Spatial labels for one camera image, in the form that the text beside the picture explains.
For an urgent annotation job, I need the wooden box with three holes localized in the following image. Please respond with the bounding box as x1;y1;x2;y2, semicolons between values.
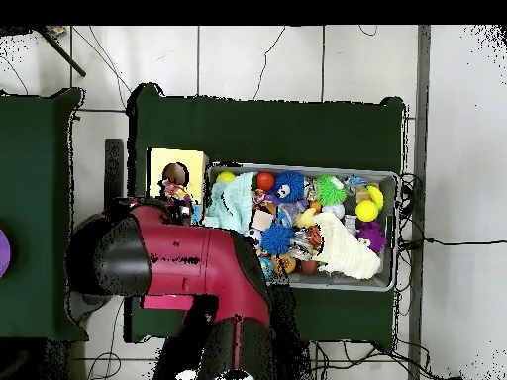
141;146;210;312

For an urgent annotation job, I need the shallow clear mesh bin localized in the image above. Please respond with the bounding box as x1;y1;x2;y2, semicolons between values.
202;161;401;293

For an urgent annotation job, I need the purple spiky toy with eyes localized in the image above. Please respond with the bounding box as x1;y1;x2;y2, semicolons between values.
355;221;388;253

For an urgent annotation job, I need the multicolour confetti cloth toy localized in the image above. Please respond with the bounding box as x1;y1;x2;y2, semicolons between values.
160;177;195;212

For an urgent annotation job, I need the cream knitted cloth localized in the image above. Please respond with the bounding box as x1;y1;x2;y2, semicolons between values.
312;212;383;281

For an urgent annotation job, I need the green fuzzy toy with eyes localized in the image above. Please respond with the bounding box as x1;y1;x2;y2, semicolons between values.
314;174;350;207

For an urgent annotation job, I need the mint green cloth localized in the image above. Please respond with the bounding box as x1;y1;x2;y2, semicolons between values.
204;172;256;236

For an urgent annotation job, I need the blue spiky rubber ball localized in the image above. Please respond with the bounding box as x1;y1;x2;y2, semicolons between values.
260;223;296;256

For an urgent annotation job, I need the dark green table cloth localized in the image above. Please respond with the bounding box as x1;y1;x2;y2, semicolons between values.
0;86;87;343
126;82;407;349

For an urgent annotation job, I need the purple round object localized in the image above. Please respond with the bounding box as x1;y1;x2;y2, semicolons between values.
0;229;11;278

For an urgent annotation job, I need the orange ball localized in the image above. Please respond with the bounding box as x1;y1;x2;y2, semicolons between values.
256;171;276;192

